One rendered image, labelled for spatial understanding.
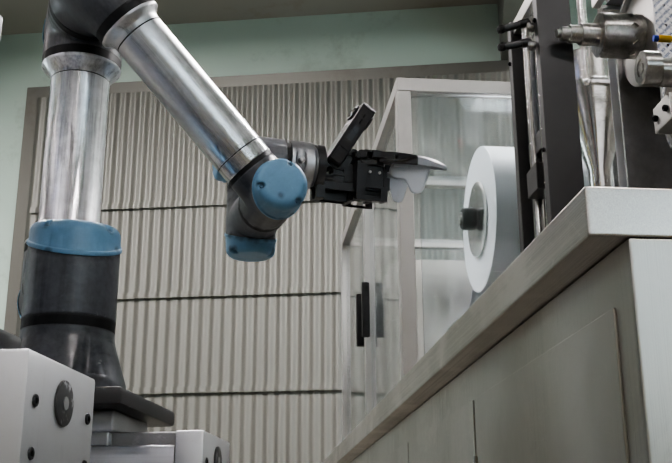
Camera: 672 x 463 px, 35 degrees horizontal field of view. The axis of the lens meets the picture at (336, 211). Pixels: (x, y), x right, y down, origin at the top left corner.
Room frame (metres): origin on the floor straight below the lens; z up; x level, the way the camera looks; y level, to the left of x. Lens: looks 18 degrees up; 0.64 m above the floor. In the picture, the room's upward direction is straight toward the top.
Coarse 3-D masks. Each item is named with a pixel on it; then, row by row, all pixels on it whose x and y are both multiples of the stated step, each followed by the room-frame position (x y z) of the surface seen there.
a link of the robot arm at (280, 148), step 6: (264, 138) 1.49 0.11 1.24; (270, 138) 1.50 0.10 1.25; (276, 138) 1.51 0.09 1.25; (270, 144) 1.48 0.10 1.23; (276, 144) 1.49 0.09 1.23; (282, 144) 1.49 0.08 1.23; (288, 144) 1.50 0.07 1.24; (270, 150) 1.48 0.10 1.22; (276, 150) 1.48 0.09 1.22; (282, 150) 1.49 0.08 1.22; (288, 150) 1.49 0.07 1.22; (276, 156) 1.48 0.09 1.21; (282, 156) 1.49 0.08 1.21; (288, 156) 1.49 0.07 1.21; (216, 174) 1.49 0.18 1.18; (222, 180) 1.50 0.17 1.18
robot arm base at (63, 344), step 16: (32, 320) 1.25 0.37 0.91; (48, 320) 1.24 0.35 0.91; (64, 320) 1.24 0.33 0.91; (80, 320) 1.25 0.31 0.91; (96, 320) 1.26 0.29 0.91; (32, 336) 1.25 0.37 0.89; (48, 336) 1.24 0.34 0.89; (64, 336) 1.24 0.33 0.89; (80, 336) 1.25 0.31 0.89; (96, 336) 1.26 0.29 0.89; (112, 336) 1.29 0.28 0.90; (48, 352) 1.23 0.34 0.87; (64, 352) 1.23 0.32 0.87; (80, 352) 1.24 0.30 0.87; (96, 352) 1.25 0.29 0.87; (112, 352) 1.28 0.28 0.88; (80, 368) 1.24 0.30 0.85; (96, 368) 1.25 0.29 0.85; (112, 368) 1.27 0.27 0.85; (96, 384) 1.24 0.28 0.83; (112, 384) 1.26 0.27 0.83
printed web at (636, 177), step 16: (624, 0) 1.36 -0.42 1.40; (656, 0) 1.26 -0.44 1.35; (656, 16) 1.26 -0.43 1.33; (656, 32) 1.26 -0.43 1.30; (656, 48) 1.27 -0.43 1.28; (624, 80) 1.41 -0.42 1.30; (624, 96) 1.41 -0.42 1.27; (640, 96) 1.41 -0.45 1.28; (656, 96) 1.41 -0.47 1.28; (624, 112) 1.41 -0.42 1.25; (640, 112) 1.41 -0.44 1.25; (624, 128) 1.41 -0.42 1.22; (640, 128) 1.41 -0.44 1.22; (624, 144) 1.41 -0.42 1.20; (640, 144) 1.41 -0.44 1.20; (656, 144) 1.41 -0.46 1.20; (640, 160) 1.41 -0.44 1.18; (656, 160) 1.41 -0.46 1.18; (640, 176) 1.41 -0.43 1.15; (656, 176) 1.41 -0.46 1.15
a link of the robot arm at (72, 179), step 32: (64, 32) 1.36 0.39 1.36; (64, 64) 1.38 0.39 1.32; (96, 64) 1.39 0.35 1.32; (64, 96) 1.39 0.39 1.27; (96, 96) 1.40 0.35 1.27; (64, 128) 1.39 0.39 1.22; (96, 128) 1.41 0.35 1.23; (64, 160) 1.39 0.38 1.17; (96, 160) 1.41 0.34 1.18; (64, 192) 1.39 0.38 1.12; (96, 192) 1.41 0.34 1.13
